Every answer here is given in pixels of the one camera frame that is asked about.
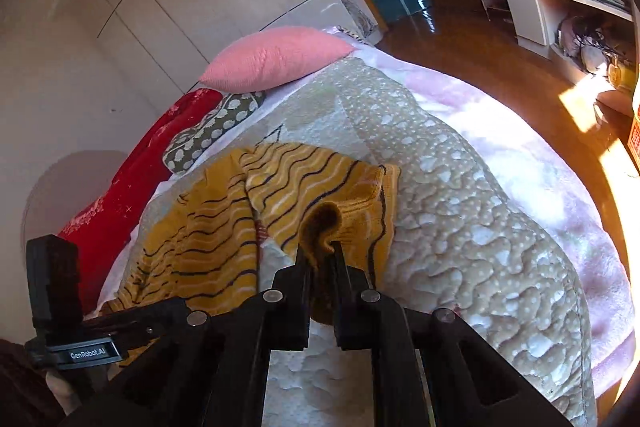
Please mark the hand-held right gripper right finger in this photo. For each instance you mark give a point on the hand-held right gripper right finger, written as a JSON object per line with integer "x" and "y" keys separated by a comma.
{"x": 342, "y": 302}

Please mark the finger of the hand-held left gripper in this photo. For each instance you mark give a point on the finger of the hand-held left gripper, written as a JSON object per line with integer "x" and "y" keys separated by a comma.
{"x": 140, "y": 317}

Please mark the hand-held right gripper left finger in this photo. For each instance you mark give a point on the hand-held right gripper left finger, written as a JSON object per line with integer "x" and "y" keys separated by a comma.
{"x": 302, "y": 297}

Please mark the yellow striped sweater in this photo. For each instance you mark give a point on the yellow striped sweater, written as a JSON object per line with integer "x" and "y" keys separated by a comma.
{"x": 300, "y": 187}

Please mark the round beige headboard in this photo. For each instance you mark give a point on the round beige headboard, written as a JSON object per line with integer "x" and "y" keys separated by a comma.
{"x": 65, "y": 187}

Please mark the red patterned blanket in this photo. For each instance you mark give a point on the red patterned blanket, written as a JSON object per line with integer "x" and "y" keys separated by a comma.
{"x": 125, "y": 197}

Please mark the beige heart-patterned quilt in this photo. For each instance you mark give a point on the beige heart-patterned quilt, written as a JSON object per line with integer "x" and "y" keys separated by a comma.
{"x": 450, "y": 232}

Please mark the green patterned pillow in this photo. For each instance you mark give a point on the green patterned pillow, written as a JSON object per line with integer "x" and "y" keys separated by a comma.
{"x": 215, "y": 127}

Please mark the pink pillow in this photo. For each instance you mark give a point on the pink pillow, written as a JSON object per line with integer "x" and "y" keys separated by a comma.
{"x": 275, "y": 59}

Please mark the grey bag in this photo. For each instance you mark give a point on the grey bag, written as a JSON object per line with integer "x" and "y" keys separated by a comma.
{"x": 580, "y": 42}

